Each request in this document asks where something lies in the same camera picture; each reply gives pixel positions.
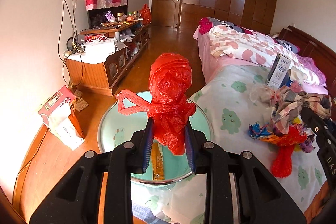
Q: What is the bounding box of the plaid cloth rag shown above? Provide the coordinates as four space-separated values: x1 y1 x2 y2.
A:
269 86 332 135

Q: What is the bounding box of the red plastic bag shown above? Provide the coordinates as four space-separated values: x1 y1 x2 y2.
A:
261 124 307 178
116 53 196 156

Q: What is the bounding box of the purple floral cloth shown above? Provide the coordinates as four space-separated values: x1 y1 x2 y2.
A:
298 125 315 153

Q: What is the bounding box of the pink plastic bag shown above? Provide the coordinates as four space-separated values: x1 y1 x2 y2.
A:
289 81 304 93

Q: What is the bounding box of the colourful foil wrapper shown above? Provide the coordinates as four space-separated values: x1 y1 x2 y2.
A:
248 123 272 140

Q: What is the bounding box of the blue white Look carton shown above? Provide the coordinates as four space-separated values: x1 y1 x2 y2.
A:
280 67 307 87

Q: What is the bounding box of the white tall milk carton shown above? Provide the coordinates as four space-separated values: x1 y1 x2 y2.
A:
265 53 291 90

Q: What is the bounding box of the clear plastic bag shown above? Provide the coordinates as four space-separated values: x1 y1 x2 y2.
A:
249 85 275 104

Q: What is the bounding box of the red white paper bag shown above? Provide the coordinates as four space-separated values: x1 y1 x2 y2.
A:
38 85 85 151

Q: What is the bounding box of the cartoon print tablecloth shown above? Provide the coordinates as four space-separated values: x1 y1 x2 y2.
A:
131 65 326 223

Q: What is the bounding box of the heart pattern quilt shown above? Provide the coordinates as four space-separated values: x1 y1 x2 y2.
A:
208 24 326 86

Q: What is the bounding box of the pink bed sheet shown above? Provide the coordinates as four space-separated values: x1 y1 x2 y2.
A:
193 26 256 84

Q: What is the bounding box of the wooden tv cabinet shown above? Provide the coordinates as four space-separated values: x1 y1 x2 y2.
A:
64 20 150 97

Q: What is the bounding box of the red bag on cabinet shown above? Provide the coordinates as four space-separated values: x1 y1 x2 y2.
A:
139 4 151 25

